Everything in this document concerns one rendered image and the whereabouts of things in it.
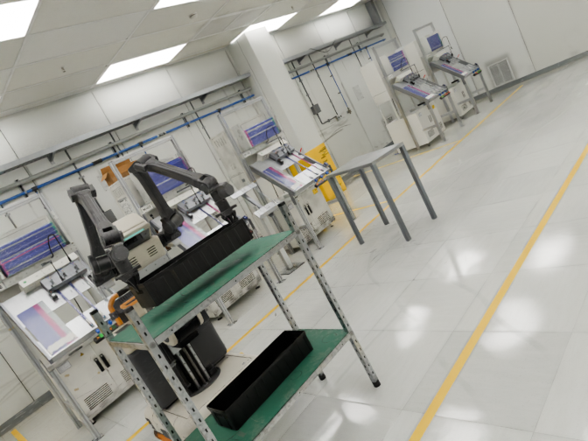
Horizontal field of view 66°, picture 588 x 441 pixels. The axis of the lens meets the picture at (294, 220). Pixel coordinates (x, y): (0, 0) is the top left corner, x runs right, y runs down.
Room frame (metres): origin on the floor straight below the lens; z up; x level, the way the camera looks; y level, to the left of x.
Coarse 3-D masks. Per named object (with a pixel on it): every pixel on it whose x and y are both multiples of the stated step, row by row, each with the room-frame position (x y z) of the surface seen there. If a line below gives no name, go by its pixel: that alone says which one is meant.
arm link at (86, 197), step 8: (72, 192) 2.12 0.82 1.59; (80, 192) 2.10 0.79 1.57; (88, 192) 2.11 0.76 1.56; (72, 200) 2.10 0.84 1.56; (80, 200) 2.09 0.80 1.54; (88, 200) 2.06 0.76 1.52; (88, 208) 2.01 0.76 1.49; (96, 208) 2.01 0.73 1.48; (96, 216) 1.96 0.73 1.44; (104, 216) 1.97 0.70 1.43; (96, 224) 1.93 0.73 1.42; (104, 224) 1.92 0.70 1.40; (112, 224) 1.92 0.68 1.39; (104, 232) 1.88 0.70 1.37; (112, 232) 1.88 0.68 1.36; (104, 240) 1.85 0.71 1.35; (112, 240) 1.86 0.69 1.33; (120, 240) 1.88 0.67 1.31
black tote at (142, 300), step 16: (240, 224) 2.15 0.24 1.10; (208, 240) 2.03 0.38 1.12; (224, 240) 2.07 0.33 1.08; (240, 240) 2.12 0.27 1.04; (176, 256) 2.10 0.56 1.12; (192, 256) 1.96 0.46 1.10; (208, 256) 2.00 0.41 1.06; (224, 256) 2.04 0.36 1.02; (160, 272) 1.86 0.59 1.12; (176, 272) 1.90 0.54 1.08; (192, 272) 1.94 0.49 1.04; (144, 288) 1.81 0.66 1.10; (160, 288) 1.84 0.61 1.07; (176, 288) 1.87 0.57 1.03; (144, 304) 1.90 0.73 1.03
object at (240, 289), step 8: (256, 272) 4.88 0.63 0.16; (248, 280) 4.79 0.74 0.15; (256, 280) 4.85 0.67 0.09; (232, 288) 4.65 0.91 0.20; (240, 288) 4.70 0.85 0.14; (248, 288) 4.76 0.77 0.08; (224, 296) 4.57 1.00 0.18; (232, 296) 4.63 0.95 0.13; (240, 296) 4.67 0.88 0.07; (216, 304) 4.49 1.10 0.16; (208, 312) 4.52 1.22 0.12; (216, 312) 4.46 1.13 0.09
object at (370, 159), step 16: (400, 144) 4.13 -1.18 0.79; (352, 160) 4.64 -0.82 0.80; (368, 160) 4.09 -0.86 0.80; (416, 176) 4.14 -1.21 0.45; (336, 192) 4.50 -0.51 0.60; (384, 192) 3.94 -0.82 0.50; (432, 208) 4.14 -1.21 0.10; (352, 224) 4.50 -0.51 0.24; (384, 224) 4.73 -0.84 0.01; (400, 224) 3.93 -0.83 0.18
